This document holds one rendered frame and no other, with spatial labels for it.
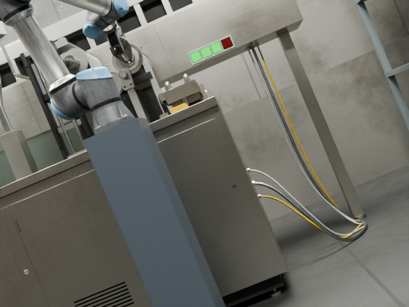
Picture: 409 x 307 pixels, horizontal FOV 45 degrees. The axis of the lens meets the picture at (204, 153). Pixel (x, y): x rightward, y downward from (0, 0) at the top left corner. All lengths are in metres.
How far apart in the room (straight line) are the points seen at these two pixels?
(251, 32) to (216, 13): 0.21
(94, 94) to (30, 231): 0.80
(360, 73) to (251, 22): 1.45
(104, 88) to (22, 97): 1.24
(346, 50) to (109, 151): 2.64
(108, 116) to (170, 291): 0.63
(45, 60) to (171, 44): 1.03
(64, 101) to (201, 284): 0.80
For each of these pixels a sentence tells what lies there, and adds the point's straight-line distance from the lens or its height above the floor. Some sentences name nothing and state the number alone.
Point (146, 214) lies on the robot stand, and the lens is 1.70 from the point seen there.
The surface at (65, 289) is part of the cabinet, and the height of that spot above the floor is 0.39.
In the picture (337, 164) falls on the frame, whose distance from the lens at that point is 2.91.
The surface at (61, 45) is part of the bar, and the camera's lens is 2.52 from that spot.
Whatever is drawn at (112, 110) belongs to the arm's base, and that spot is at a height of 0.96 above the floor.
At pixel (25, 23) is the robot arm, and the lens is 1.90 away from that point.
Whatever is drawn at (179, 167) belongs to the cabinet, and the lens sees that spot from 2.12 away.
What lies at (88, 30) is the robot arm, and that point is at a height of 1.34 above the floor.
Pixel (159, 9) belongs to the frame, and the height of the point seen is 1.52.
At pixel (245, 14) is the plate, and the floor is 1.28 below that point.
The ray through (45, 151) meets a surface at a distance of 2.90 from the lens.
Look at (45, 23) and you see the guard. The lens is 2.96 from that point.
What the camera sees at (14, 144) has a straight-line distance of 2.68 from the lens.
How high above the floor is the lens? 0.72
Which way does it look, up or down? 1 degrees down
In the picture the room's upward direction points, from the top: 23 degrees counter-clockwise
